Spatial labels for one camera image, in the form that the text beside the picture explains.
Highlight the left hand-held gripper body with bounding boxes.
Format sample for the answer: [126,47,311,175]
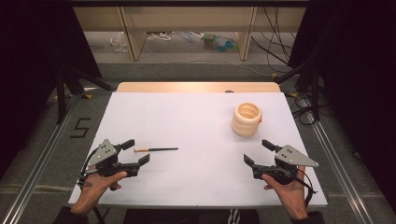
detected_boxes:
[81,138,141,179]

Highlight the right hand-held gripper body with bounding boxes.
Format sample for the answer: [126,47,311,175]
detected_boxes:
[251,145,320,186]

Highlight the cream ribbed pen holder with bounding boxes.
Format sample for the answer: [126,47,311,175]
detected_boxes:
[231,102,263,138]

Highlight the person's left hand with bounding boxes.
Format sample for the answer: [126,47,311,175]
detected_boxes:
[70,170,129,216]

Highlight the person's right hand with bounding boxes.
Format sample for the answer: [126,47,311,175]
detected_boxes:
[261,165,310,219]

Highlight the white board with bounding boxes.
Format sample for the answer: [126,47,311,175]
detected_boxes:
[68,91,329,209]

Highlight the black metal stand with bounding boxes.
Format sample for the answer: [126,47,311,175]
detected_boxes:
[274,58,322,122]
[55,65,114,125]

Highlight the person's legs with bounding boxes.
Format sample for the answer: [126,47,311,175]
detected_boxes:
[122,208,261,224]

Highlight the clear plastic bag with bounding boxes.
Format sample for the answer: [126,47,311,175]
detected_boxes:
[109,31,130,53]

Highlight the black curtain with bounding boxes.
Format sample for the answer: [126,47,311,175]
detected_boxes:
[288,0,396,214]
[0,0,103,176]

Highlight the colourful plastic toys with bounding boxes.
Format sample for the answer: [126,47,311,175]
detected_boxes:
[201,32,240,53]

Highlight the wooden shelf unit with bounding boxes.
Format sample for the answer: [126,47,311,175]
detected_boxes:
[73,6,307,62]

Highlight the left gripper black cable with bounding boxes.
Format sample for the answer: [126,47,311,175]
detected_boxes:
[77,147,102,189]

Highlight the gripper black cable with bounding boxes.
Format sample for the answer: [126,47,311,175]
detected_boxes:
[77,147,102,189]
[295,169,319,209]

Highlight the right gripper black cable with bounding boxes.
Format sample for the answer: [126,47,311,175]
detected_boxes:
[295,169,319,209]

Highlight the coiled black floor cables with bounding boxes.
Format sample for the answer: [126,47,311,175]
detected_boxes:
[291,95,316,126]

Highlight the aluminium rail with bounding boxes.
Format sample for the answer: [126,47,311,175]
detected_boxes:
[298,95,376,224]
[0,92,82,224]

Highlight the hanging black cables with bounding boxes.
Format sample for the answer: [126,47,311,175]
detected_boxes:
[250,6,297,75]

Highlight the white cord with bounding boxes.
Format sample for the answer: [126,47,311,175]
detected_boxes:
[147,31,176,42]

